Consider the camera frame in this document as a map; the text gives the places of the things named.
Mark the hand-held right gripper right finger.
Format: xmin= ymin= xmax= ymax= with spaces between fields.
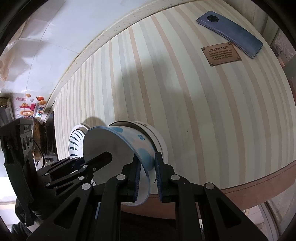
xmin=154 ymin=152 xmax=269 ymax=241

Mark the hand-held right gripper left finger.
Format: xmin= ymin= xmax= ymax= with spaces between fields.
xmin=26 ymin=158 xmax=142 ymax=241

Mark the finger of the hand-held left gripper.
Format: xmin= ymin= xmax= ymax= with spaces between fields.
xmin=45 ymin=152 xmax=113 ymax=195
xmin=36 ymin=157 xmax=84 ymax=178

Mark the white bowl with blue flowers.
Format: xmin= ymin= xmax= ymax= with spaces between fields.
xmin=83 ymin=126 xmax=158 ymax=207

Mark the blue striped white plate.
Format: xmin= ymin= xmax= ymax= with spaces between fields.
xmin=68 ymin=124 xmax=92 ymax=186

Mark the plain white bowl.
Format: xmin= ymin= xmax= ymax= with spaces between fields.
xmin=109 ymin=120 xmax=169 ymax=172

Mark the striped mat with cat print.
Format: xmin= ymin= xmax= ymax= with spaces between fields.
xmin=52 ymin=0 xmax=296 ymax=219

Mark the brown label patch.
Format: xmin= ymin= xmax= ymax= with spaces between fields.
xmin=201 ymin=42 xmax=242 ymax=67

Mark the blue smartphone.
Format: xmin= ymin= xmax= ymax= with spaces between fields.
xmin=196 ymin=11 xmax=264 ymax=59

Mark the frosted glass sliding door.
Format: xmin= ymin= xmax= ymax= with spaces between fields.
xmin=270 ymin=28 xmax=296 ymax=70

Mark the colourful wall sticker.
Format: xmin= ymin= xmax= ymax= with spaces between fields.
xmin=14 ymin=93 xmax=48 ymax=121

